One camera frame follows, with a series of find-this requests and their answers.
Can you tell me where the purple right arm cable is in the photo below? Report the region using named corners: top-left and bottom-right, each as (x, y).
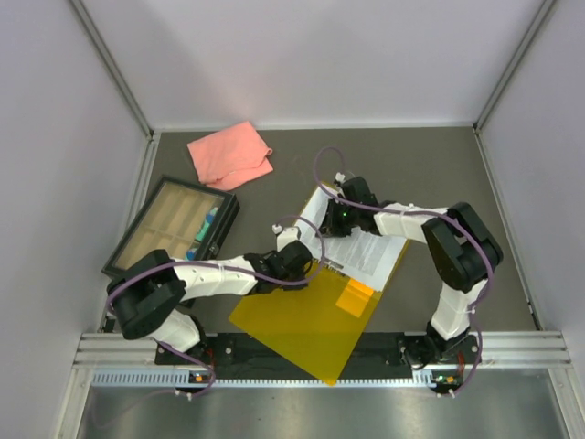
top-left (314, 145), bottom-right (495, 402)

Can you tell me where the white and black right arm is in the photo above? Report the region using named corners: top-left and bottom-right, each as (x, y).
top-left (319, 174), bottom-right (503, 369)

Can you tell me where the black framed wooden tray box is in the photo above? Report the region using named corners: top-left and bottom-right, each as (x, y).
top-left (102, 176), bottom-right (239, 285)

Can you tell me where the metal folder clip mechanism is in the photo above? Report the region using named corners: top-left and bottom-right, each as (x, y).
top-left (324, 258), bottom-right (344, 273)

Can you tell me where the yellow plastic folder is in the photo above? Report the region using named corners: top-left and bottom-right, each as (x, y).
top-left (227, 182), bottom-right (410, 388)

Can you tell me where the pink folded cloth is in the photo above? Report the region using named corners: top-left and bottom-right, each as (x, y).
top-left (187, 122), bottom-right (273, 191)

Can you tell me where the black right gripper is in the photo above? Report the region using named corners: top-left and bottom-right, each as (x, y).
top-left (316, 198), bottom-right (361, 238)

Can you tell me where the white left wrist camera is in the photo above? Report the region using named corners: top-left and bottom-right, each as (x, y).
top-left (272, 224), bottom-right (301, 252)

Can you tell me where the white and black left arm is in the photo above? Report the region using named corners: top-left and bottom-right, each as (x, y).
top-left (107, 240), bottom-right (313, 363)

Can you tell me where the slotted grey cable duct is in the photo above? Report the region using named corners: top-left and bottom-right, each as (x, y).
top-left (90, 369), bottom-right (463, 389)

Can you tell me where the aluminium frame rail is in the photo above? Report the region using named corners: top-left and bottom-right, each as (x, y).
top-left (72, 130), bottom-right (162, 369)

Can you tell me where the printed paper sheet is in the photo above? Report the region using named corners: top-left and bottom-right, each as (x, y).
top-left (295, 187), bottom-right (408, 292)

